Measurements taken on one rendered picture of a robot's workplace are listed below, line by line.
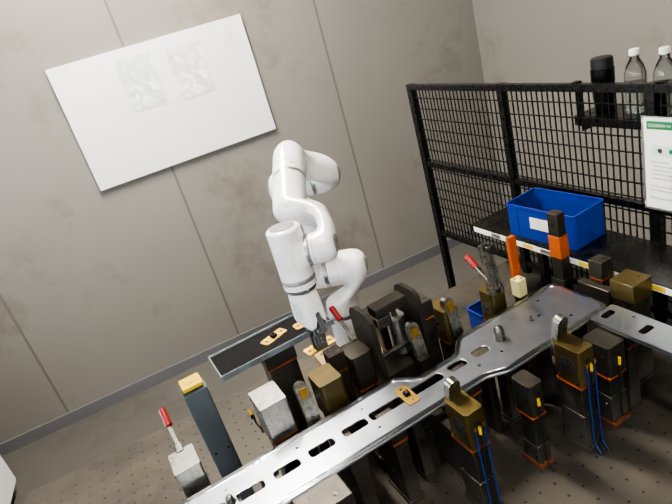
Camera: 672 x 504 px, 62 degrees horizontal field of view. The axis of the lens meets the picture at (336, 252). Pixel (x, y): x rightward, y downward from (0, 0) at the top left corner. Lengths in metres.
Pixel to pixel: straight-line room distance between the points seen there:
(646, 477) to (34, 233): 3.24
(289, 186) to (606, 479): 1.14
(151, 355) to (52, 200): 1.19
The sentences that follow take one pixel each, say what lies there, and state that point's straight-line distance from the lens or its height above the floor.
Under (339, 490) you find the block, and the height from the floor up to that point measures 1.03.
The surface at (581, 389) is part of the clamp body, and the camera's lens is 1.67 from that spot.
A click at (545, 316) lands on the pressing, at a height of 1.00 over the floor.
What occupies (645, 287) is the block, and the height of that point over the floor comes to 1.03.
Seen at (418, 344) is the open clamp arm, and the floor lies 1.04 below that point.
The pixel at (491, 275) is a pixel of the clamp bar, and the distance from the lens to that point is 1.86.
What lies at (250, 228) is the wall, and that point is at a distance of 3.87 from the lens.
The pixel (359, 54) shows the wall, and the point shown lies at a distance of 4.01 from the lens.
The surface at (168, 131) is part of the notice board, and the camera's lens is 3.64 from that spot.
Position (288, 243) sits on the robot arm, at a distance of 1.29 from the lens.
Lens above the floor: 2.02
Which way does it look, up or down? 23 degrees down
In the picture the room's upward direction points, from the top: 17 degrees counter-clockwise
